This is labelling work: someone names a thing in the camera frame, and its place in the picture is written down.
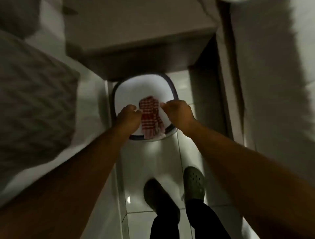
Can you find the person's right hand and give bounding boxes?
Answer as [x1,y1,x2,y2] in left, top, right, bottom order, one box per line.
[160,100,197,131]

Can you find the person's left hand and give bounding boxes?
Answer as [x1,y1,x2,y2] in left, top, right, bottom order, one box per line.
[116,105,143,135]

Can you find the red white checkered cloth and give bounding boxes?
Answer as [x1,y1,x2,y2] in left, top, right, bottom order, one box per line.
[138,96,166,139]

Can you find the person's right forearm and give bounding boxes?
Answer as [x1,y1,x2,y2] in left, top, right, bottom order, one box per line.
[178,119,315,239]

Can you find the person's left forearm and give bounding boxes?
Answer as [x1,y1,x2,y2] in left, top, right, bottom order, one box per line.
[0,123,134,239]

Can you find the white laundry basket dark rim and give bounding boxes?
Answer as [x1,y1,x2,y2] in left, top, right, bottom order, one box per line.
[112,73,179,141]

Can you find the white bed mattress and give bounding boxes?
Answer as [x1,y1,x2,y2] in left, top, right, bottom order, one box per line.
[0,0,123,239]

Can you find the white bedside cabinet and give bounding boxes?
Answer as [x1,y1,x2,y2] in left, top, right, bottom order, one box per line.
[64,0,218,82]

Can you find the dark green right clog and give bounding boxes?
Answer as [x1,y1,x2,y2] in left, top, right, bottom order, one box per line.
[183,166,206,203]

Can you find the dark green clog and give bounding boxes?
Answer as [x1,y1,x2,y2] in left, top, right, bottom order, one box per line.
[143,179,181,228]
[183,166,206,203]

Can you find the dark green left clog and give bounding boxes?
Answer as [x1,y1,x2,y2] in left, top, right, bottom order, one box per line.
[143,179,181,228]

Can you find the grey patterned pillow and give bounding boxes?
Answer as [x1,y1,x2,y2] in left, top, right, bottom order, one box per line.
[0,30,81,184]

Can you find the person's black trouser legs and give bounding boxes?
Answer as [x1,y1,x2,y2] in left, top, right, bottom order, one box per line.
[150,198,232,239]

